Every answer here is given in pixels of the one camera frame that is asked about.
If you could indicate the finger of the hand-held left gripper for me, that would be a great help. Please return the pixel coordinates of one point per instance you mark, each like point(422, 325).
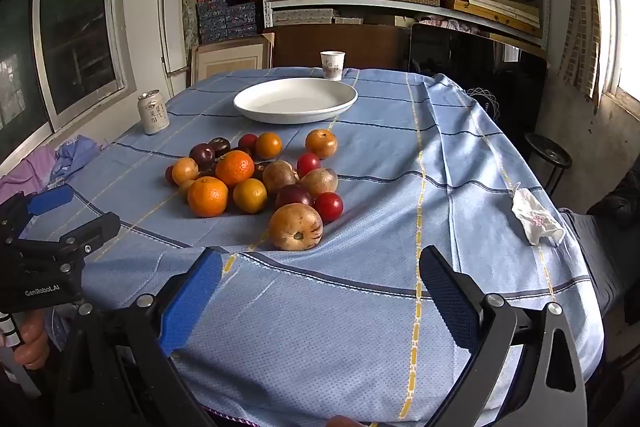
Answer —
point(50, 199)
point(95, 229)

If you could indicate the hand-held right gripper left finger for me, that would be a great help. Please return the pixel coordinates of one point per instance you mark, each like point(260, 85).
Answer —
point(190, 302)

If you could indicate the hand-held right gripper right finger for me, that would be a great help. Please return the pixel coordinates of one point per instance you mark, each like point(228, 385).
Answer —
point(450, 302)

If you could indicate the bright orange tangerine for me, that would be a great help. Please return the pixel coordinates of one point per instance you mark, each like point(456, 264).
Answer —
point(207, 196)
point(235, 167)

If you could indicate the small golden round fruit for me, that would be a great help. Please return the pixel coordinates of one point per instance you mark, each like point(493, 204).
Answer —
point(185, 170)

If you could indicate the small apple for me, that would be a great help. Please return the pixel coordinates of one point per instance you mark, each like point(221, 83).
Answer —
point(295, 227)

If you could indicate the dark red plum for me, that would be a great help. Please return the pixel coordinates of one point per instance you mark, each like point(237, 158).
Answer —
point(293, 196)

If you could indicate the red cherry tomato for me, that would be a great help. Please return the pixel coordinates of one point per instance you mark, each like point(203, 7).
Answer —
point(328, 206)

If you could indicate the small red plum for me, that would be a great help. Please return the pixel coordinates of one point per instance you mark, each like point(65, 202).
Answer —
point(247, 142)
point(169, 175)
point(308, 163)

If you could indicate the white round plate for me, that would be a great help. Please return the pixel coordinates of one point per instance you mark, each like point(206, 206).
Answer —
point(295, 102)

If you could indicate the person's left hand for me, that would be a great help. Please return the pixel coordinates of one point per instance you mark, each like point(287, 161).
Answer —
point(32, 347)

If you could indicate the purple cloth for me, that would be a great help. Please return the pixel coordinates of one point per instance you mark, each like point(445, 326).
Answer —
point(25, 177)

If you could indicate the light blue cloth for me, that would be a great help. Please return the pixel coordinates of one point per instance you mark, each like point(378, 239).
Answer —
point(75, 157)

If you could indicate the blue checked tablecloth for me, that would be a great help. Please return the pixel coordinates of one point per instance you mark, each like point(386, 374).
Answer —
point(350, 332)

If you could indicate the crumpled white tissue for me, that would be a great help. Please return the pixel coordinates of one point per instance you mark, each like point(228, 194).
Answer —
point(535, 214)

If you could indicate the white drink can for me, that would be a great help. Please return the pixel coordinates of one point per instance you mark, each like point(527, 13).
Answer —
point(154, 114)

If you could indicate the grey cushion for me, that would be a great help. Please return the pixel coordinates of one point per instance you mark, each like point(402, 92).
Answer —
point(595, 257)

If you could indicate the black round stool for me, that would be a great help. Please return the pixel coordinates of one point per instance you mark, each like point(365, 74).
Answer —
point(547, 154)

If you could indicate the dark cloth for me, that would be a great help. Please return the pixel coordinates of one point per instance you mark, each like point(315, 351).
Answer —
point(620, 202)

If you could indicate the white leaning slat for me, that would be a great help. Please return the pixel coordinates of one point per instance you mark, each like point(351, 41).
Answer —
point(162, 32)

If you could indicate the grey stone slab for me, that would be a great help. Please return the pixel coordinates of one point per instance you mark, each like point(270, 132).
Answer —
point(189, 22)

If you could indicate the stack of blue patterned boxes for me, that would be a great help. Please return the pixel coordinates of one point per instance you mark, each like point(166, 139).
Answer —
point(225, 19)

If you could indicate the black glossy panel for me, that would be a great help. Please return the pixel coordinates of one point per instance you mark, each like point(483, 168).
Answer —
point(450, 52)

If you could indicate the white paper cup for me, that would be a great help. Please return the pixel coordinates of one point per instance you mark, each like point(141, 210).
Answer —
point(332, 67)

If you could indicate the brown wooden board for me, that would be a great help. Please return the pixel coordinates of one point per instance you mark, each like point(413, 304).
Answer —
point(290, 47)

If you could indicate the pink floral cloth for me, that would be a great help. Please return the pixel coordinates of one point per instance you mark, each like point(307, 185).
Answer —
point(450, 25)

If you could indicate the beige checked curtain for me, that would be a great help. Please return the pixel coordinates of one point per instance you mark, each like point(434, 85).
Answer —
point(582, 17)

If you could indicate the bright window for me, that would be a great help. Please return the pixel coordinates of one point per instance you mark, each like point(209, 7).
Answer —
point(627, 32)

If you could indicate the dark window with white frame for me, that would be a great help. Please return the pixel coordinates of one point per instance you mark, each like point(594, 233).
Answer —
point(75, 17)

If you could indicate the light wooden picture frame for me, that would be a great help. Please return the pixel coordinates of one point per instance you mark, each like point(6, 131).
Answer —
point(230, 57)

